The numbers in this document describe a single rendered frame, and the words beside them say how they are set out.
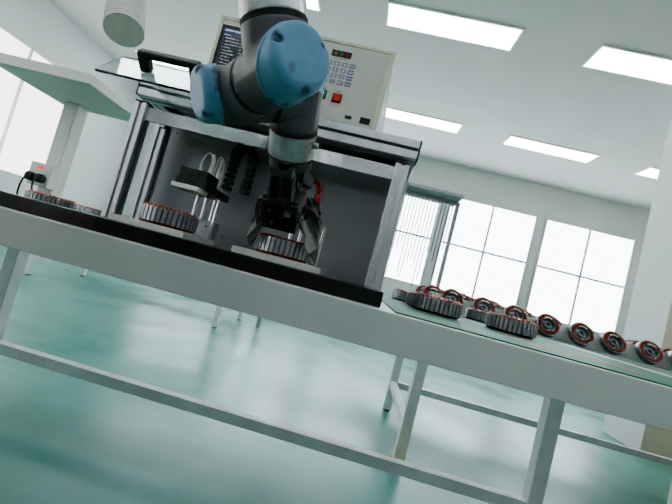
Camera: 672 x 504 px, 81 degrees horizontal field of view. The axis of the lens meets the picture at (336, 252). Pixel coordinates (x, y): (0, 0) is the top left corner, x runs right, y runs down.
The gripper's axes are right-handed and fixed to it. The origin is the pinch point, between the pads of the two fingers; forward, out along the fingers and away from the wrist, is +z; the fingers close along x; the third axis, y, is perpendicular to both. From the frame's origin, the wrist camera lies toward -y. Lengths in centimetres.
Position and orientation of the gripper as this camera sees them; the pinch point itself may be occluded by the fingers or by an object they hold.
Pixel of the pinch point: (283, 250)
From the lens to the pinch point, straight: 78.9
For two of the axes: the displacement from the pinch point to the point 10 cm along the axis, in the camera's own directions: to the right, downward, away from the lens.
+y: -2.0, 5.1, -8.4
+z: -1.7, 8.2, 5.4
